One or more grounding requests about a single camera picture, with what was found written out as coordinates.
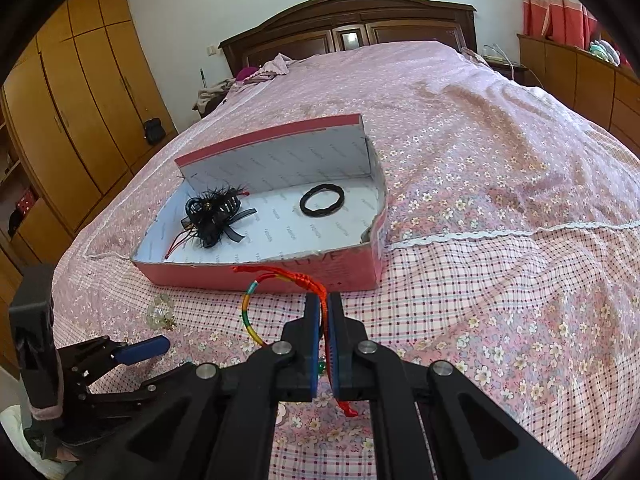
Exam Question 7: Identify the rainbow red cord bracelet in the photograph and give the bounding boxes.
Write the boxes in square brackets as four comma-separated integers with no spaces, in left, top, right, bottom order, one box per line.
[232,266,358,418]

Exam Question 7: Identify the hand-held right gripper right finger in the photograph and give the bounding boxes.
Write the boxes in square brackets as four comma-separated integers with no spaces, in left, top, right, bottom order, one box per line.
[327,292,581,480]

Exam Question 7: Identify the pink patterned curtain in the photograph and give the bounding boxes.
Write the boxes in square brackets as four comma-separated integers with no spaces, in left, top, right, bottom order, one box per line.
[522,0,598,51]

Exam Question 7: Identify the wooden nightstand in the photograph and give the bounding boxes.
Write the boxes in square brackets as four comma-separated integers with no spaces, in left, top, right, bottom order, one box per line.
[482,55,528,83]

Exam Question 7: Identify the pink cardboard box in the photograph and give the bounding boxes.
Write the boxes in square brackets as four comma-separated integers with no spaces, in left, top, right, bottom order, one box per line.
[131,114,388,293]

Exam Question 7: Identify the pink floral bedspread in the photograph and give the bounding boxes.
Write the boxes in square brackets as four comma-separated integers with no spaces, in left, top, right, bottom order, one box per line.
[52,40,640,480]

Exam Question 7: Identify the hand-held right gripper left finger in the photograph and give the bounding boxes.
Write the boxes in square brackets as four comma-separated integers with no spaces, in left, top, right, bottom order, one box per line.
[70,292,323,480]

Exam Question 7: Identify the black feather hair clip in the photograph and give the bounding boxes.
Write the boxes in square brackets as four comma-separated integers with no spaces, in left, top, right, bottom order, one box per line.
[165,185,257,261]

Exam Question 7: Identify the pastel plush toy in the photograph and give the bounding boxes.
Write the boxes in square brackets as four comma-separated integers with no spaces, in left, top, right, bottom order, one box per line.
[589,40,623,66]

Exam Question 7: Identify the brown wooden wardrobe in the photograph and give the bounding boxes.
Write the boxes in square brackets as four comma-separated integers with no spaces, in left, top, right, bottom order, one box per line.
[0,0,178,271]

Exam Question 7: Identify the beige crumpled clothes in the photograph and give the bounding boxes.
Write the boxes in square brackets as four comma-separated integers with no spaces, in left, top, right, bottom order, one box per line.
[194,79,236,120]

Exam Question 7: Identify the black hair tie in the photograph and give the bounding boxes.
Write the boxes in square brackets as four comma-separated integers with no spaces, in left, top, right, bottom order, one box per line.
[300,185,346,219]

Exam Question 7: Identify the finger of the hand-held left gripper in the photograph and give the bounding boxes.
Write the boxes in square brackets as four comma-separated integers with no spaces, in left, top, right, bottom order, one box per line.
[57,336,170,386]
[80,370,186,413]

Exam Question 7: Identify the light pink garment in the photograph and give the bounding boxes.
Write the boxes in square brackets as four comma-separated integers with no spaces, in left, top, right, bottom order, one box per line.
[250,52,301,82]

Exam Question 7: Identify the white cable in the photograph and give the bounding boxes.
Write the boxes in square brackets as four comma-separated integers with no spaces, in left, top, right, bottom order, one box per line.
[482,42,543,88]

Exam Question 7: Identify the gold flower hair clip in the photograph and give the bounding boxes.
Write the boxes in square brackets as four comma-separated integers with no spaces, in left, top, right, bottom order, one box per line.
[145,296,176,332]

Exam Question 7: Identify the small black bag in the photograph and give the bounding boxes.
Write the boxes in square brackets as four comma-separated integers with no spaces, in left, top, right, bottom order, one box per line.
[143,118,167,145]

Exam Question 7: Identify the dark wooden headboard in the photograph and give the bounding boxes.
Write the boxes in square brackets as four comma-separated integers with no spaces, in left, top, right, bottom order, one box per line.
[218,0,477,76]

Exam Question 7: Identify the long wooden cabinet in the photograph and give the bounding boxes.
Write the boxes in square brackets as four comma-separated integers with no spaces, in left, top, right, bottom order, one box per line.
[517,34,640,151]

